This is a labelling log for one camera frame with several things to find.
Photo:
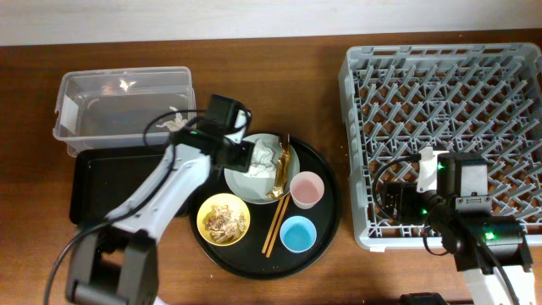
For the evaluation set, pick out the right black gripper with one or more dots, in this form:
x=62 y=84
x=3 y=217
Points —
x=406 y=192

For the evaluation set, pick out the black object bottom edge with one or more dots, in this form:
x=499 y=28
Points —
x=423 y=298

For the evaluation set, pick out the wooden chopstick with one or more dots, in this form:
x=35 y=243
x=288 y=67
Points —
x=278 y=220
x=273 y=224

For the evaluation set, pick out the yellow bowl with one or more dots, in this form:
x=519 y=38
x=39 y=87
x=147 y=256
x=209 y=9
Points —
x=220 y=199

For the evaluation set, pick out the grey dishwasher rack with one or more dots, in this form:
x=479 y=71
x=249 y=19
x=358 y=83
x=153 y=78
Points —
x=468 y=98

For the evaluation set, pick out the black rectangular tray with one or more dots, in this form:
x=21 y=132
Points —
x=105 y=178

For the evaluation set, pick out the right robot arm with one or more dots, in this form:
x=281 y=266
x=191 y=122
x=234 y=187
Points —
x=491 y=252

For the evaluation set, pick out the round black serving tray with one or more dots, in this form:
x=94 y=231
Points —
x=259 y=255

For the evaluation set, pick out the grey round plate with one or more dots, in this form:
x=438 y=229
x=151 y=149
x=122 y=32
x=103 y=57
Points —
x=255 y=190

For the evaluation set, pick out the white tissue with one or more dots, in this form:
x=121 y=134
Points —
x=264 y=159

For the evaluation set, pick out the right wooden chopstick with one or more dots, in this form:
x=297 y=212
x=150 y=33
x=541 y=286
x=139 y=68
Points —
x=278 y=220

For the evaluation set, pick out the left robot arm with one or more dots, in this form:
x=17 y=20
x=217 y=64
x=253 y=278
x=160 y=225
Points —
x=115 y=261

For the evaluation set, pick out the pink cup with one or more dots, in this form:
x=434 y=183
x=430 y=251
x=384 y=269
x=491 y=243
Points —
x=306 y=189

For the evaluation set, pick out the gold foil wrapper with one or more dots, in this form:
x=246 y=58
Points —
x=281 y=175

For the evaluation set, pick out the food scraps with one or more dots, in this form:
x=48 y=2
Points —
x=224 y=224

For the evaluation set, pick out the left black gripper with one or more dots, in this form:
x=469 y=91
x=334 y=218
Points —
x=240 y=156

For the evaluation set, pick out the blue cup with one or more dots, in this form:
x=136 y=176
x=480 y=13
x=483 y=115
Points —
x=298 y=234

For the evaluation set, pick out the left wooden chopstick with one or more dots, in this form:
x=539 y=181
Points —
x=273 y=224

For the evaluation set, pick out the clear plastic waste bin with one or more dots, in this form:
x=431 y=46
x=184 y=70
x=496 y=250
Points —
x=107 y=108

